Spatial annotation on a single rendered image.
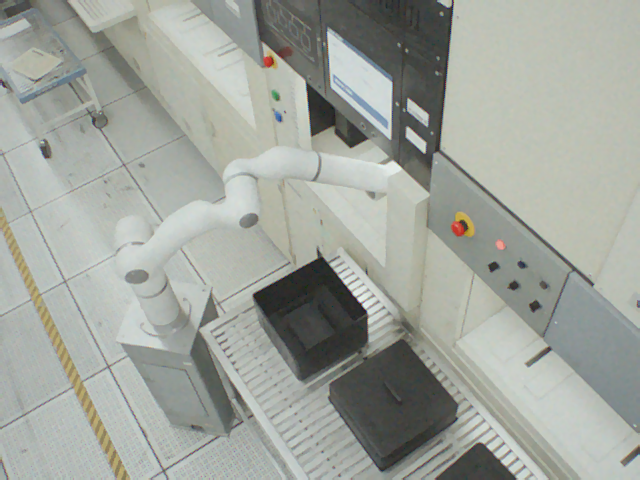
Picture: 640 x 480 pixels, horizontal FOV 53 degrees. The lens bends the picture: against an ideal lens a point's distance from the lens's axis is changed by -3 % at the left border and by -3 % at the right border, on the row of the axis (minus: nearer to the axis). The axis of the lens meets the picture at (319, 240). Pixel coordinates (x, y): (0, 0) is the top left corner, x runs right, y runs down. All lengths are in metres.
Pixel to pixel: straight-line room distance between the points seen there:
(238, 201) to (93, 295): 1.75
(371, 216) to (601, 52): 1.40
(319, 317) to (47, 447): 1.48
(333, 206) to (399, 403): 0.80
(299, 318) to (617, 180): 1.32
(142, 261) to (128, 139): 2.29
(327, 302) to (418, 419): 0.55
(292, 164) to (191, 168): 2.09
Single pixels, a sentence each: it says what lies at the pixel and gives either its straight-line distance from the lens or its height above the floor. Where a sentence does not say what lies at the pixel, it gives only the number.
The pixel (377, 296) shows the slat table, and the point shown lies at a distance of 2.31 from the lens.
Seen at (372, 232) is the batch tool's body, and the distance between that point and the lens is 2.34.
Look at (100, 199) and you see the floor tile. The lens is 3.92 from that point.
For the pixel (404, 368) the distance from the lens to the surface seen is 2.06.
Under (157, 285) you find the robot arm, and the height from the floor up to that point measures 0.99.
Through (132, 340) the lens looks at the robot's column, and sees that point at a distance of 2.36.
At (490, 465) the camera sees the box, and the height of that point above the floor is 1.01.
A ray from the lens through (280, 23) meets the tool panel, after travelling 2.09.
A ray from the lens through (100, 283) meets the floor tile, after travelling 3.54.
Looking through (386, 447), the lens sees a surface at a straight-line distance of 1.95.
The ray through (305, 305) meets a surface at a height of 0.77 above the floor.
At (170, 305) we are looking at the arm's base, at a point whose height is 0.86.
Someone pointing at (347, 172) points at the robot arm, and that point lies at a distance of 1.94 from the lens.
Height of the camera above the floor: 2.69
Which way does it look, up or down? 52 degrees down
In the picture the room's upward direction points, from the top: 6 degrees counter-clockwise
